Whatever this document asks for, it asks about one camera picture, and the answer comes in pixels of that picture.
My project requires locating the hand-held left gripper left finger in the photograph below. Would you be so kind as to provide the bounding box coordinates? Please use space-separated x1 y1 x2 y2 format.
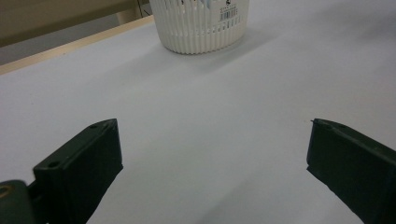
32 118 124 224

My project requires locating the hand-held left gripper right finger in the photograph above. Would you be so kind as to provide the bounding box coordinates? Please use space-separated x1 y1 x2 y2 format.
305 118 396 224

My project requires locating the white plastic basket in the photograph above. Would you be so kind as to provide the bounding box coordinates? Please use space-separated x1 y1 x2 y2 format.
148 0 250 55

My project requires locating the white table cover sheet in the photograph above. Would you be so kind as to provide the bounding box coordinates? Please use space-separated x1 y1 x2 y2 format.
0 0 396 224

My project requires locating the beige wooden desk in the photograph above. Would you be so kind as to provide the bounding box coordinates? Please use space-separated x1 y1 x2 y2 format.
0 0 154 49

